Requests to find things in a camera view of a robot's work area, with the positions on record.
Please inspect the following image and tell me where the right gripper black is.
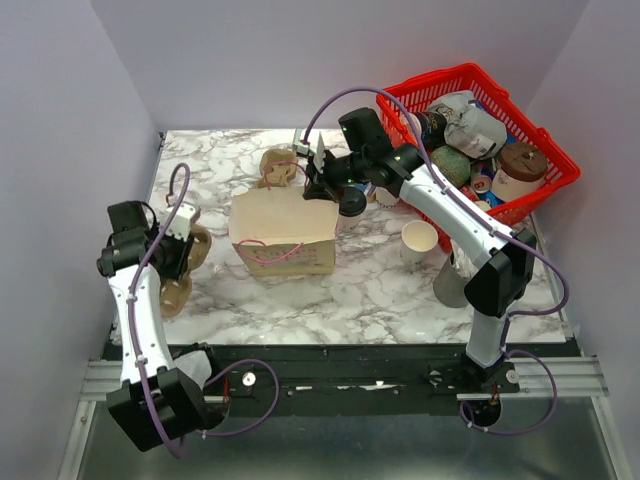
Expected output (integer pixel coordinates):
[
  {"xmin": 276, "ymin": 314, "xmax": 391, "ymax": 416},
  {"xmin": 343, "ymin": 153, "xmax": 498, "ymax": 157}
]
[{"xmin": 302, "ymin": 147, "xmax": 368, "ymax": 205}]

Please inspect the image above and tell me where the dark noodle cup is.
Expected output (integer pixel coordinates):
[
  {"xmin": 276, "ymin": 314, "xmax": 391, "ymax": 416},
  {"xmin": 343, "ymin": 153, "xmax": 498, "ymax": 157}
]
[{"xmin": 407, "ymin": 112, "xmax": 447, "ymax": 152}]

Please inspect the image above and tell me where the red plastic basket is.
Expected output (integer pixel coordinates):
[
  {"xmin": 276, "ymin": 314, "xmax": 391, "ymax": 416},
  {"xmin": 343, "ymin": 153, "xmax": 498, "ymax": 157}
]
[{"xmin": 377, "ymin": 63, "xmax": 580, "ymax": 226}]

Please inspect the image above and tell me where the purple cable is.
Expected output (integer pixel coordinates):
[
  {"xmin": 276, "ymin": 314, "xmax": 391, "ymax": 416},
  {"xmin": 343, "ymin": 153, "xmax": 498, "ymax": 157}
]
[
  {"xmin": 302, "ymin": 87, "xmax": 571, "ymax": 439},
  {"xmin": 125, "ymin": 162, "xmax": 280, "ymax": 460}
]

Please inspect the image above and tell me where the brown lid tub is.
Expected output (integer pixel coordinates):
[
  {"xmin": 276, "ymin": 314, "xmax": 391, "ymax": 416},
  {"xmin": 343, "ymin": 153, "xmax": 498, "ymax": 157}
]
[{"xmin": 491, "ymin": 142, "xmax": 548, "ymax": 203}]

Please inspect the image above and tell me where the pink paper bag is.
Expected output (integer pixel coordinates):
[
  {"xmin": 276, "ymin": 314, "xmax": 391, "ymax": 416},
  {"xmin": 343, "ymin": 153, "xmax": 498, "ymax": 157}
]
[{"xmin": 228, "ymin": 185, "xmax": 338, "ymax": 277}]

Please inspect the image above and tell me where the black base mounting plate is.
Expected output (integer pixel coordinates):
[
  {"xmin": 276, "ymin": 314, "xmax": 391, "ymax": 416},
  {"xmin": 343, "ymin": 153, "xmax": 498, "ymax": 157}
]
[{"xmin": 204, "ymin": 344, "xmax": 520, "ymax": 417}]

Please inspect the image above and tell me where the cardboard cup carrier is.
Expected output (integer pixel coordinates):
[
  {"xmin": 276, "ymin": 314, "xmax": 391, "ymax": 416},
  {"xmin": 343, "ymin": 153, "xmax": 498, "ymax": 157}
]
[
  {"xmin": 160, "ymin": 224, "xmax": 212, "ymax": 319},
  {"xmin": 253, "ymin": 148, "xmax": 297, "ymax": 189}
]

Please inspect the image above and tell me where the grey white plastic bag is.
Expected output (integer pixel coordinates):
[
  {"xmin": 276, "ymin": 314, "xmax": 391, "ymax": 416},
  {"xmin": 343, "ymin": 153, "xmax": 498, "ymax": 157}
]
[{"xmin": 427, "ymin": 90, "xmax": 507, "ymax": 159}]

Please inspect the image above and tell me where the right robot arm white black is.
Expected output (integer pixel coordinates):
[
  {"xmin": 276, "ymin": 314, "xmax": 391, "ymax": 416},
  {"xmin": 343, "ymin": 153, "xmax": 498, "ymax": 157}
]
[{"xmin": 293, "ymin": 107, "xmax": 537, "ymax": 392}]

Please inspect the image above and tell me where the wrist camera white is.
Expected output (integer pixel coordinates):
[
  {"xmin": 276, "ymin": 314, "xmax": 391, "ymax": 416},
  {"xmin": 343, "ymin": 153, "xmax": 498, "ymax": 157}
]
[
  {"xmin": 165, "ymin": 203, "xmax": 201, "ymax": 242},
  {"xmin": 292, "ymin": 129, "xmax": 326, "ymax": 173}
]

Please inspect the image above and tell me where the grey metal straw holder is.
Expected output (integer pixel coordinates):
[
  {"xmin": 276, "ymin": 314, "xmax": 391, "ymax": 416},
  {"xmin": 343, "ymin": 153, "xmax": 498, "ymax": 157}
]
[{"xmin": 433, "ymin": 253, "xmax": 476, "ymax": 309}]

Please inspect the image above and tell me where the black coffee cup lid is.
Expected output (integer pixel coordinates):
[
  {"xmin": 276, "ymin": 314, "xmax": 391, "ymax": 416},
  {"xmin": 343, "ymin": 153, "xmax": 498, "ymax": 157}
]
[{"xmin": 339, "ymin": 186, "xmax": 367, "ymax": 218}]

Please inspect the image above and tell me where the white paper cup stack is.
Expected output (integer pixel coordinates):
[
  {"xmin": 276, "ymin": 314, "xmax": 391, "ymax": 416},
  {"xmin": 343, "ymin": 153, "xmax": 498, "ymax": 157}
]
[{"xmin": 375, "ymin": 187, "xmax": 399, "ymax": 209}]

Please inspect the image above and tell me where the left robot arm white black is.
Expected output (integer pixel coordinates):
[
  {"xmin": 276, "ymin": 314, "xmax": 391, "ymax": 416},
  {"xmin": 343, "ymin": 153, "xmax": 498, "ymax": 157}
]
[{"xmin": 97, "ymin": 201, "xmax": 222, "ymax": 452}]

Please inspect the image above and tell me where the aluminium rail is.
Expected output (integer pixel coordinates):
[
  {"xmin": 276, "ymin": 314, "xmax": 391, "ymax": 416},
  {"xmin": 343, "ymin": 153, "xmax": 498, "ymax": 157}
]
[{"xmin": 79, "ymin": 355, "xmax": 609, "ymax": 402}]

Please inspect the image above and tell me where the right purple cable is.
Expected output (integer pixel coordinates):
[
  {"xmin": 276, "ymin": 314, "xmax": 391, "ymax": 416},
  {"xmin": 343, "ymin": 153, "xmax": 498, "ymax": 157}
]
[{"xmin": 302, "ymin": 87, "xmax": 571, "ymax": 439}]

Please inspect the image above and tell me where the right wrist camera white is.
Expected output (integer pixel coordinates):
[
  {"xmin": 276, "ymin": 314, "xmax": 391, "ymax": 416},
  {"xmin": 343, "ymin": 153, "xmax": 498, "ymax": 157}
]
[{"xmin": 292, "ymin": 129, "xmax": 326, "ymax": 173}]

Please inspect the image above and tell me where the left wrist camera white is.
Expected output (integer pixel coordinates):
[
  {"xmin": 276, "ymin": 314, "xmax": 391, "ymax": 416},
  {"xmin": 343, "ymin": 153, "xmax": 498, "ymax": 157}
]
[{"xmin": 165, "ymin": 203, "xmax": 201, "ymax": 242}]

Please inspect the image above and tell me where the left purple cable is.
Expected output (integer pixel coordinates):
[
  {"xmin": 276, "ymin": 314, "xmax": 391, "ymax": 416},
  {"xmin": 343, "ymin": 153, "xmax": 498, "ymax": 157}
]
[{"xmin": 125, "ymin": 162, "xmax": 280, "ymax": 460}]

